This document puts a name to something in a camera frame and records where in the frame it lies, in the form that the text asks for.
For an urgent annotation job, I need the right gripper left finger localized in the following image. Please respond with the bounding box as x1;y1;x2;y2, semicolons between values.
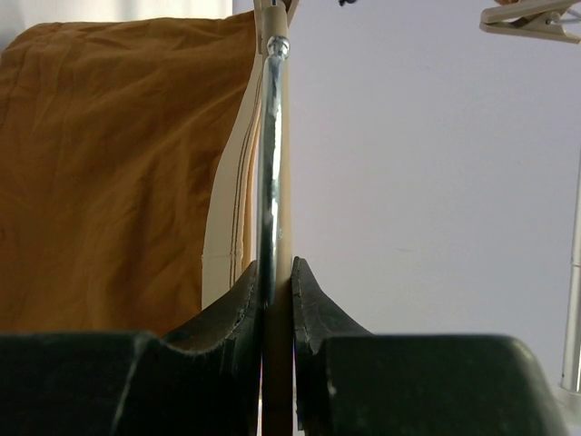
1;267;261;435

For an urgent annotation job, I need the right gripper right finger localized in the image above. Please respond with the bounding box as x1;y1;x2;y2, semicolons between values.
290;258;567;435

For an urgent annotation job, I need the brown underwear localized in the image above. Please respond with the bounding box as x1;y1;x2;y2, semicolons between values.
1;12;261;335

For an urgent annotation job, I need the beige clip hanger with underwear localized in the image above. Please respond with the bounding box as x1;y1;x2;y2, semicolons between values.
256;1;580;435

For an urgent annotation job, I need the white metal clothes rack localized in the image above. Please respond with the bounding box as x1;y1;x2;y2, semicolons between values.
556;149;581;410

